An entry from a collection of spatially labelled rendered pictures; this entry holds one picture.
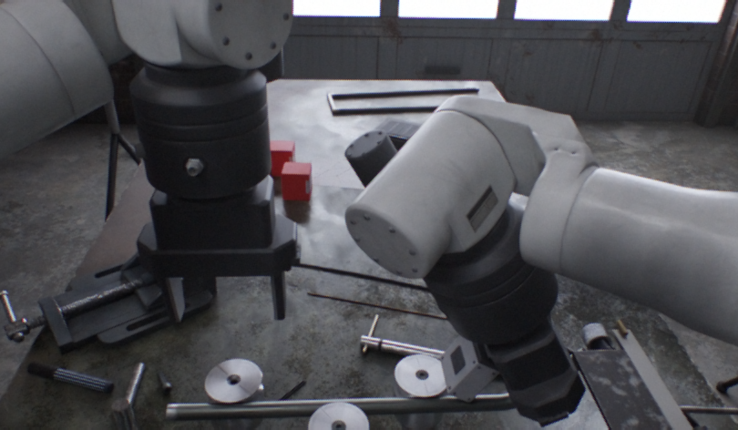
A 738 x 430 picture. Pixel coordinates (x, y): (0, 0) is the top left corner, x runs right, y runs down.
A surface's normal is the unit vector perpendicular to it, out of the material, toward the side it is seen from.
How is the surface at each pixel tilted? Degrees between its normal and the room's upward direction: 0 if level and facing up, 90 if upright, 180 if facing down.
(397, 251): 111
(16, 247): 0
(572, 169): 22
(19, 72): 68
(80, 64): 82
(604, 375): 0
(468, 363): 60
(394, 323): 0
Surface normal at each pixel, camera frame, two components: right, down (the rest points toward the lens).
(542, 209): -0.58, -0.14
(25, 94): 0.75, 0.32
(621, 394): 0.03, -0.85
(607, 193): -0.34, -0.61
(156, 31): -0.65, 0.39
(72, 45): 0.63, 0.02
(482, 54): 0.07, 0.53
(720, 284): -0.65, 0.16
